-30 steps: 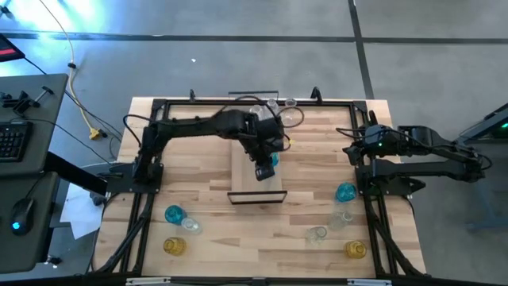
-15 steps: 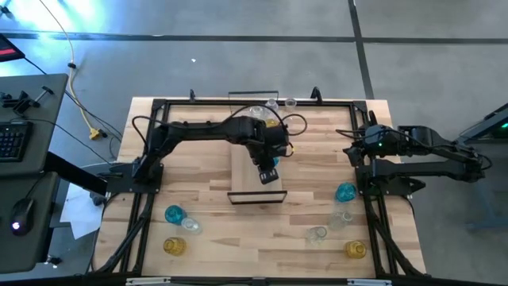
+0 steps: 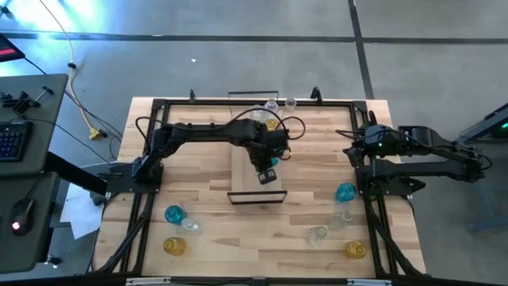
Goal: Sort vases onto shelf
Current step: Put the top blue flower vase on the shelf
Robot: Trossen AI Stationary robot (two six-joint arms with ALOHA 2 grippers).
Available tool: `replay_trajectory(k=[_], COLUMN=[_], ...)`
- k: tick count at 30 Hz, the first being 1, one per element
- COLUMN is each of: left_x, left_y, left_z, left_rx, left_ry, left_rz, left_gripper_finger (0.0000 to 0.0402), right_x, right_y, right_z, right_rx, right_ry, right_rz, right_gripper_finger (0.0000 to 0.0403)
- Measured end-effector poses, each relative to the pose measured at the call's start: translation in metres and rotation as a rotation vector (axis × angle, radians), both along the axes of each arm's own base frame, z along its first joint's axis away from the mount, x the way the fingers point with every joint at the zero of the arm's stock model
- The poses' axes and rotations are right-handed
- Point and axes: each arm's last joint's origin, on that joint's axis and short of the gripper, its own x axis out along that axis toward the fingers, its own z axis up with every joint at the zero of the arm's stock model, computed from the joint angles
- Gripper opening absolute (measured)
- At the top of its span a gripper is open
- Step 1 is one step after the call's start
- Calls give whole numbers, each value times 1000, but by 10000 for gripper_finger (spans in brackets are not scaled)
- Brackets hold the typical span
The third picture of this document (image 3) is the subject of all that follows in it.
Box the wooden tray with metal handles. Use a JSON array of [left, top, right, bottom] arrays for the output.
[[227, 90, 288, 206]]

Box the black device red display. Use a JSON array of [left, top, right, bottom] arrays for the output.
[[0, 33, 25, 64]]

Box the black aluminium table frame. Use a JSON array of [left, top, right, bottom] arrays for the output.
[[85, 97, 428, 279]]

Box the yellow floor cable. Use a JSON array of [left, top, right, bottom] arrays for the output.
[[37, 0, 105, 141]]

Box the tall clear glass vase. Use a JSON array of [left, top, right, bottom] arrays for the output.
[[282, 97, 298, 120]]

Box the clear ribbed glass bottle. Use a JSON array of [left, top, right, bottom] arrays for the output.
[[264, 98, 279, 119]]

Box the clear narrow-neck glass vase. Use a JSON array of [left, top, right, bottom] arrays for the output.
[[327, 210, 354, 232]]

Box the silver corner bracket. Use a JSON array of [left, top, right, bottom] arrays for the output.
[[125, 276, 171, 286], [347, 278, 393, 286]]

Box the black keyboard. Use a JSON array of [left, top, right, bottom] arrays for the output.
[[0, 121, 35, 163]]

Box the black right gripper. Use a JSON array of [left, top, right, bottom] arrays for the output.
[[343, 126, 398, 168]]

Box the blue grey metal cart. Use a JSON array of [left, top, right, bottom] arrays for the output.
[[456, 102, 508, 234]]

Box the black desk beam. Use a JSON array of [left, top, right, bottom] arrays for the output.
[[43, 150, 109, 196]]

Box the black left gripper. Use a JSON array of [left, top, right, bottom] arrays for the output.
[[252, 146, 278, 186]]

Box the small clear glass vase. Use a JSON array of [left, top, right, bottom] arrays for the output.
[[305, 225, 329, 245], [180, 216, 202, 235]]

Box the dark grey desk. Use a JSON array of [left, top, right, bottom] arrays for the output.
[[0, 73, 69, 178], [0, 171, 60, 275]]

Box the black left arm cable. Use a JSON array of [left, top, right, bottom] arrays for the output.
[[134, 106, 307, 160]]

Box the white paper sheet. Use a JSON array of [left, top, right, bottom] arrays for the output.
[[59, 182, 105, 241]]

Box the black computer mouse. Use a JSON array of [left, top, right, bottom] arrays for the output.
[[10, 197, 36, 238]]

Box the black desk clamp stand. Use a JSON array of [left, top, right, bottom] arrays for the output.
[[0, 85, 55, 116]]

